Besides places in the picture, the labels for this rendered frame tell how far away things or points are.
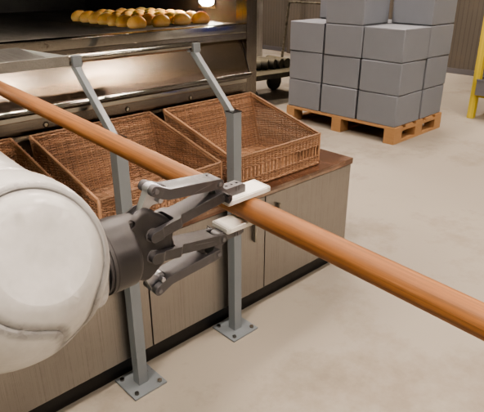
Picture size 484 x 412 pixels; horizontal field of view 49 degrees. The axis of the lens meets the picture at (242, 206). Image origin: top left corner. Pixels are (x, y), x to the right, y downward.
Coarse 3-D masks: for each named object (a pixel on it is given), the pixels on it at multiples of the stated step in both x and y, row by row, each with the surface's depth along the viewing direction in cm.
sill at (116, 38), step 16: (128, 32) 222; (144, 32) 222; (160, 32) 227; (176, 32) 233; (192, 32) 239; (208, 32) 245; (224, 32) 251; (240, 32) 258; (0, 48) 185; (32, 48) 192; (48, 48) 196; (64, 48) 200
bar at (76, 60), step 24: (144, 48) 182; (168, 48) 188; (192, 48) 195; (96, 96) 164; (240, 120) 192; (240, 144) 195; (120, 168) 162; (240, 168) 199; (120, 192) 165; (240, 240) 211; (240, 264) 216; (240, 288) 220; (240, 312) 225; (240, 336) 223; (144, 360) 194; (120, 384) 196; (144, 384) 196
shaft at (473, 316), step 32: (32, 96) 103; (96, 128) 86; (128, 160) 80; (160, 160) 74; (256, 224) 62; (288, 224) 58; (320, 256) 56; (352, 256) 53; (384, 288) 50; (416, 288) 48; (448, 288) 47; (448, 320) 46; (480, 320) 44
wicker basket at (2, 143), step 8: (0, 144) 192; (8, 144) 194; (16, 144) 191; (8, 152) 194; (16, 152) 193; (24, 152) 188; (16, 160) 196; (24, 160) 190; (32, 160) 185; (32, 168) 187; (40, 168) 182; (48, 176) 179
